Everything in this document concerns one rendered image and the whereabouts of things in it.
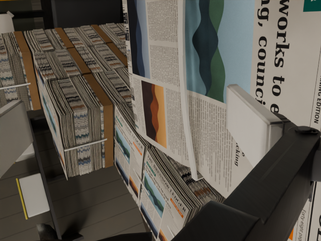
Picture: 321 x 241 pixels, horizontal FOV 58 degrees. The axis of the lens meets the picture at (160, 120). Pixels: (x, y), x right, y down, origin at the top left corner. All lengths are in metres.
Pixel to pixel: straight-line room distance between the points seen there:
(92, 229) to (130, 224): 0.51
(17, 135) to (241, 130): 0.13
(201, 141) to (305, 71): 0.16
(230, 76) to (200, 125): 0.08
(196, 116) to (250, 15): 0.14
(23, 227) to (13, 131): 3.85
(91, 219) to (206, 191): 3.19
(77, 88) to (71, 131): 0.21
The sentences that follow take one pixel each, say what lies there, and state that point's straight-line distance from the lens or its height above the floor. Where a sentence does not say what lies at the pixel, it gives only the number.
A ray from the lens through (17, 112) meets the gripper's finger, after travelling 0.19.
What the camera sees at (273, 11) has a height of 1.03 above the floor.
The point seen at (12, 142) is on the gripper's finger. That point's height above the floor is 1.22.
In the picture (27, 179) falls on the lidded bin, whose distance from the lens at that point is 3.41.
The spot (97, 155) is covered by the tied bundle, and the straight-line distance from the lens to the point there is 1.41.
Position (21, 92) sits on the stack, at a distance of 1.82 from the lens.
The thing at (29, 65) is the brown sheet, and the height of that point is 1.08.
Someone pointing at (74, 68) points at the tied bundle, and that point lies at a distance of 1.52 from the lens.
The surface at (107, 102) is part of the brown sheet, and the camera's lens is 1.27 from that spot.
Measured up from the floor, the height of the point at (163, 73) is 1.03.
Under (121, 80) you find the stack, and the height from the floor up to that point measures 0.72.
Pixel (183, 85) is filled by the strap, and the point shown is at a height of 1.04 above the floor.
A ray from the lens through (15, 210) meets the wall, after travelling 4.03.
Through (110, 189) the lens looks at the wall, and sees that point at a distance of 4.12.
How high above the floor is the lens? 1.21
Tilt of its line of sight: 26 degrees down
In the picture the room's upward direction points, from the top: 104 degrees counter-clockwise
